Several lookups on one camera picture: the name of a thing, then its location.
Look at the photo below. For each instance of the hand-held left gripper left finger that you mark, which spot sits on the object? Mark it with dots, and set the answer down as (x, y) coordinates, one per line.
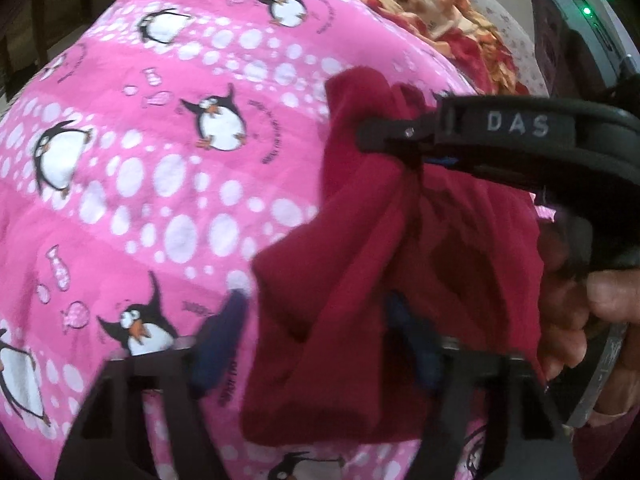
(220, 345)

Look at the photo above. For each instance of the pink penguin print blanket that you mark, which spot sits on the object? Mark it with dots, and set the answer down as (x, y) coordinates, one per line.
(125, 185)

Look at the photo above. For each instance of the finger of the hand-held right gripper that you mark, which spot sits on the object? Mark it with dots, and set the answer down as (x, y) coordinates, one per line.
(442, 161)
(395, 132)

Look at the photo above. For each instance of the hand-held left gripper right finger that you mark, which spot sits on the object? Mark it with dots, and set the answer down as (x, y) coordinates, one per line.
(417, 345)

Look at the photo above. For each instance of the white floral pillow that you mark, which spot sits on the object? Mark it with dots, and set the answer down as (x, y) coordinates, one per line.
(520, 60)

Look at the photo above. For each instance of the dark wooden furniture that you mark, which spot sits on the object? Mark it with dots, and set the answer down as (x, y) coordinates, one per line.
(50, 10)

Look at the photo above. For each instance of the maroon shirt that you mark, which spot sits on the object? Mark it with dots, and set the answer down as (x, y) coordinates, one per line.
(350, 260)

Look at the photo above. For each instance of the person's right hand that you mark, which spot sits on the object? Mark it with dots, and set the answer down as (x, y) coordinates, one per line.
(562, 317)

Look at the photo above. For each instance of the red yellow floral quilt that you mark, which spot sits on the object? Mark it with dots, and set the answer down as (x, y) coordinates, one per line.
(440, 15)

